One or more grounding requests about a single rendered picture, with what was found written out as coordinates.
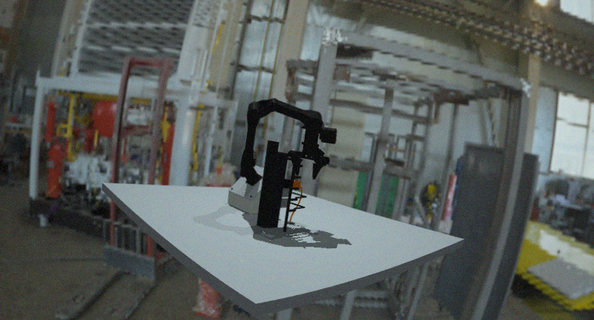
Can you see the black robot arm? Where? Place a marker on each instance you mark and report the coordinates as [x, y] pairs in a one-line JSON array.
[[314, 129]]

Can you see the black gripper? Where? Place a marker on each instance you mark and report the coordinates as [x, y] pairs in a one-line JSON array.
[[309, 149]]

